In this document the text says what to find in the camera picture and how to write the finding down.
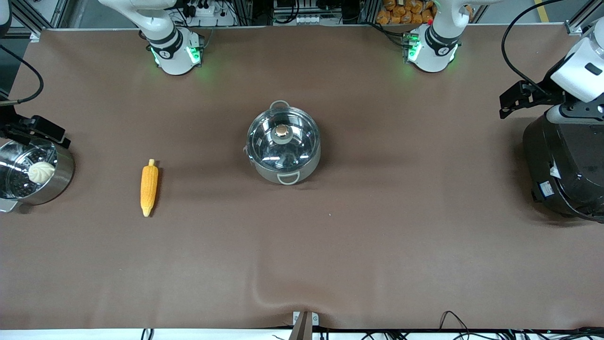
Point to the black round cooker appliance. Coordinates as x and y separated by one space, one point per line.
561 165

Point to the white power strip with plugs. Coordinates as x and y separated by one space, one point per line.
204 10

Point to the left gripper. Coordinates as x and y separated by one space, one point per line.
543 90

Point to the small white power strip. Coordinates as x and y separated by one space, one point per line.
306 20

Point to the yellow corn cob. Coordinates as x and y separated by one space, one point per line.
149 186

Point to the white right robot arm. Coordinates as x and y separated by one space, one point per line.
171 45

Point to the shiny steel steamer pot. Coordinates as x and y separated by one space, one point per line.
61 177

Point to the brown table cloth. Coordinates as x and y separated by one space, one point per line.
377 245

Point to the glass pot lid with knob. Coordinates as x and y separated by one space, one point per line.
269 147

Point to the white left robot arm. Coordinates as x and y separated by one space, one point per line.
436 47

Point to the white steamed bun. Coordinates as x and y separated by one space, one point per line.
41 172

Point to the bag of orange snacks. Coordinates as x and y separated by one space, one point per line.
406 12

